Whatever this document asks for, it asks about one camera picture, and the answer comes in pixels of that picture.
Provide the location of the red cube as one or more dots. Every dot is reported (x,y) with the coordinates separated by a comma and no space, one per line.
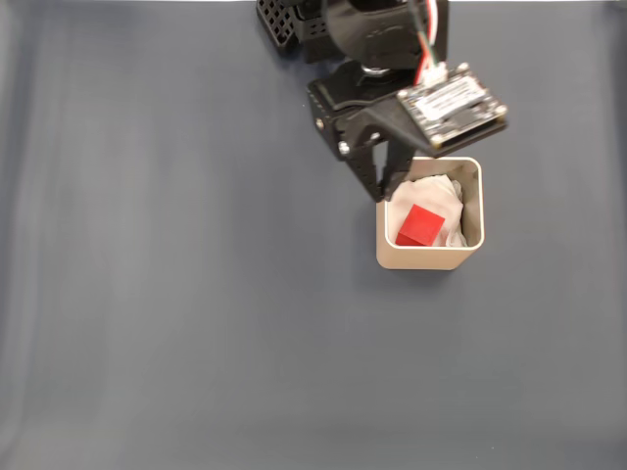
(421,225)

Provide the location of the beige square box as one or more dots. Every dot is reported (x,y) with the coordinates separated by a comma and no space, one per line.
(421,259)

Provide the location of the white crumpled tissue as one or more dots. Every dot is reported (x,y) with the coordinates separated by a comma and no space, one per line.
(441,196)

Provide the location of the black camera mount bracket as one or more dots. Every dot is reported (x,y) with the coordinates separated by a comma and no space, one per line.
(392,125)

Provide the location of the camera circuit board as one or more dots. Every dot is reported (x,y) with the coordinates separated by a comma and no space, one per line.
(450,105)

